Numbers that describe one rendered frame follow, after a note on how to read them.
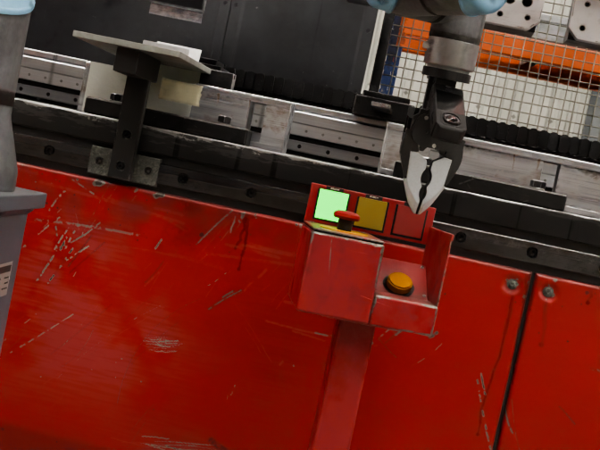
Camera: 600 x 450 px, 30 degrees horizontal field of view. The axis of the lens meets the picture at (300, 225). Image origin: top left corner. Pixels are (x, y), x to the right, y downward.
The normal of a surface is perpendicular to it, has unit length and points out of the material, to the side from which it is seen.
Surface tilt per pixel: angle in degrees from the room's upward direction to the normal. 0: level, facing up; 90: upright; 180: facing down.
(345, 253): 90
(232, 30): 90
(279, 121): 90
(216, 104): 90
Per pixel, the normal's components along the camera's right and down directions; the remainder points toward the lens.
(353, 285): 0.08, 0.07
